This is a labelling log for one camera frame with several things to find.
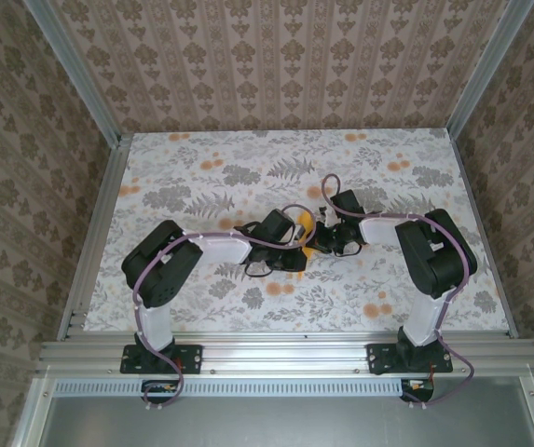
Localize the orange square paper sheet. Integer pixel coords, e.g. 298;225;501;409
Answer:
294;211;319;281

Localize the floral patterned table cover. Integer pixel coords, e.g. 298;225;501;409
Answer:
82;129;511;334

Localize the grey metal panel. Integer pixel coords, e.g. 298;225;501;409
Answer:
12;375;534;447

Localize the small black connector box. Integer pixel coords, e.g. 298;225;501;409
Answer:
141;379;185;404
400;377;436;404

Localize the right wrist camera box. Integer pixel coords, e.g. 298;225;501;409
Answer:
330;190;366;219

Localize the aluminium mounting rail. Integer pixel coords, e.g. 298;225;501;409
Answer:
37;338;534;376

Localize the slotted grey cable duct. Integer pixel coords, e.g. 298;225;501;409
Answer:
54;377;436;397

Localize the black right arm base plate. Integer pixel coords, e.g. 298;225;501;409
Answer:
367;343;453;376

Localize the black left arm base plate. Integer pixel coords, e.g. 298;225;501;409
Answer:
120;343;203;375

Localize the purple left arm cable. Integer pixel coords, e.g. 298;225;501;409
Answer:
133;204;317;412

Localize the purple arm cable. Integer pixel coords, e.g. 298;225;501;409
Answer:
321;173;477;411
133;204;317;412

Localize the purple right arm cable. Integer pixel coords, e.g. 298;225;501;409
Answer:
321;173;477;411

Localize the aluminium frame post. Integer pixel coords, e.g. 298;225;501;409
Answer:
22;0;124;146
445;0;534;137

